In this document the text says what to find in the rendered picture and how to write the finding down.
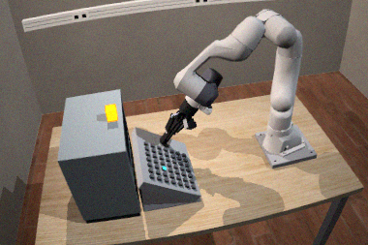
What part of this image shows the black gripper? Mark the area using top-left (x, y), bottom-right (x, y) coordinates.
top-left (160, 99), bottom-right (199, 143)

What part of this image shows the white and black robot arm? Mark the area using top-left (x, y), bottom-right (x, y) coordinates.
top-left (174, 10), bottom-right (305, 157)

